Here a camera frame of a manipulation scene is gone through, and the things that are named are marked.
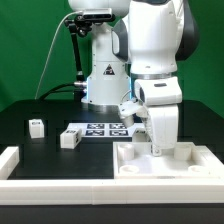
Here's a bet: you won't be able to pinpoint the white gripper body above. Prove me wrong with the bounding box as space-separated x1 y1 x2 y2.
145 105 179 150

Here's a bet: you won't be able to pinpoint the white square tabletop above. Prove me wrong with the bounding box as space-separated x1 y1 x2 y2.
113 142 224 179

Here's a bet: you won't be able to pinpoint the white camera cable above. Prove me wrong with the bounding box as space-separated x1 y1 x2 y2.
34 10 84 100

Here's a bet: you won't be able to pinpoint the grey camera on mount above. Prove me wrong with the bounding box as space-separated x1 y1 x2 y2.
83 8 112 21

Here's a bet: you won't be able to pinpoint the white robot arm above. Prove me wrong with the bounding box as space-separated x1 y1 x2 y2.
68 0 198 156

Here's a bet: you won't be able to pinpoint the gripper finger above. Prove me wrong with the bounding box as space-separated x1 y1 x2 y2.
152 145 162 156

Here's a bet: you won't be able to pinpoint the white U-shaped fence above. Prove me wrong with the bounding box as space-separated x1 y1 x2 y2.
0 147 224 205

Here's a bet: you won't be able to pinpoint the fiducial marker sheet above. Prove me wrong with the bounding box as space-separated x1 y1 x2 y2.
68 123 143 137

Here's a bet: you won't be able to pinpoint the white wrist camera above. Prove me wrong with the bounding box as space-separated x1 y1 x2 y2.
118 100 142 128

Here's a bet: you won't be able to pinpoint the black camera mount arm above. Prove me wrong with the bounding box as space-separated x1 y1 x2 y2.
64 16 91 100

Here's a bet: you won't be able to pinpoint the black base cables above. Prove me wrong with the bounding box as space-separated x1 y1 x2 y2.
39 81 88 100

